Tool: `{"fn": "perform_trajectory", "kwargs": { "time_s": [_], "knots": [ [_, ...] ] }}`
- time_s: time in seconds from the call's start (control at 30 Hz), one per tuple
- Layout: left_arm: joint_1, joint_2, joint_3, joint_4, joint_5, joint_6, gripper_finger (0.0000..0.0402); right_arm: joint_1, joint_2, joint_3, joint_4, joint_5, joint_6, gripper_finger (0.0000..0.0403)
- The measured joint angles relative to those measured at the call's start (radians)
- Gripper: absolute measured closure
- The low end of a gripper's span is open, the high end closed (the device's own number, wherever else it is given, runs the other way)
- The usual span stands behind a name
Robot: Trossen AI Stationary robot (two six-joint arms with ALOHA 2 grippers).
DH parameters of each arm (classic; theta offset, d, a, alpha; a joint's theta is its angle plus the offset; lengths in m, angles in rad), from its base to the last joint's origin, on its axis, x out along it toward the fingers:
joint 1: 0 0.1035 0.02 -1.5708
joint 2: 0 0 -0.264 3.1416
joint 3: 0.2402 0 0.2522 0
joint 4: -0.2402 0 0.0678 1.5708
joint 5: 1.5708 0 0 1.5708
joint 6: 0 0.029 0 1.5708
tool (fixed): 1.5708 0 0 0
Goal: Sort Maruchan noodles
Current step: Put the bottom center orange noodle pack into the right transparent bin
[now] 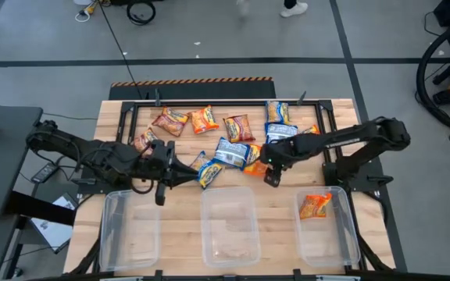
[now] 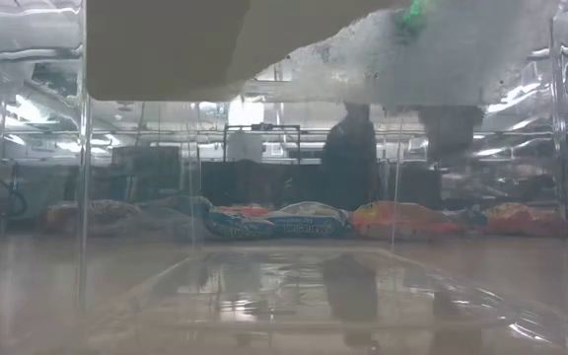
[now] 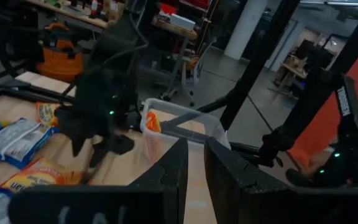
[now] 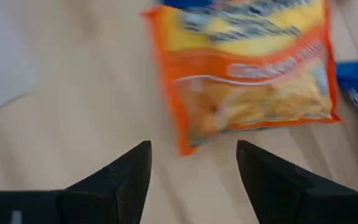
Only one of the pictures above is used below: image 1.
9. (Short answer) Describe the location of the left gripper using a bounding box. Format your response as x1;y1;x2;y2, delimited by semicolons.
145;139;202;187

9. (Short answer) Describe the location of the blue Maruchan noodle pack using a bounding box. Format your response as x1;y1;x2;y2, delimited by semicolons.
264;100;291;125
263;123;299;144
197;159;224;190
212;136;252;169

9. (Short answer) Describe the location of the clear plastic bin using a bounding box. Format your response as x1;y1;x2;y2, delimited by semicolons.
98;189;162;272
200;186;262;269
294;186;362;268

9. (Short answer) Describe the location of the black hazard-striped floor mat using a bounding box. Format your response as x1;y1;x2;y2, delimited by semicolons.
109;76;277;101

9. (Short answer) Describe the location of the black power adapter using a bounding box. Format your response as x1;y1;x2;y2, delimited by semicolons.
30;162;60;184

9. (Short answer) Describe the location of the white printed sheet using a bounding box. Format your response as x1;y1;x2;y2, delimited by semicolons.
31;193;80;254

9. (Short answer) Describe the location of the person's foot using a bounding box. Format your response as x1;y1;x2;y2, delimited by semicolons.
279;0;309;19

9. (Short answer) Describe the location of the black desk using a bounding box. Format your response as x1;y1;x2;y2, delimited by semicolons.
0;105;45;220

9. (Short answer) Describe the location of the yellow white power strip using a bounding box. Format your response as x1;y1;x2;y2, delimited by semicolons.
74;0;101;23

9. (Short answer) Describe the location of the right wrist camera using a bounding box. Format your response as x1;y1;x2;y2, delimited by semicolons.
262;166;284;188

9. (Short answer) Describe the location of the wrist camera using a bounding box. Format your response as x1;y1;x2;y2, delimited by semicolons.
262;166;284;188
153;182;168;207

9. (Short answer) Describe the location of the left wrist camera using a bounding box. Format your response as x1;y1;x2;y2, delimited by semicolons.
153;182;168;207

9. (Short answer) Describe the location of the black aluminium table frame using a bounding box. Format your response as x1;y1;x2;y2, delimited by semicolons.
68;90;396;281

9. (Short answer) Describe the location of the black floor cable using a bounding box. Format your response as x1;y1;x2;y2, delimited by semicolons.
97;0;145;101
0;100;99;121

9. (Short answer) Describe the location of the black vacuum hose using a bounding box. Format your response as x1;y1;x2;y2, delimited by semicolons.
416;17;450;137

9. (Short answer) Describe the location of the coiled black cable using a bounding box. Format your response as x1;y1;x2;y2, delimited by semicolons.
126;0;157;27

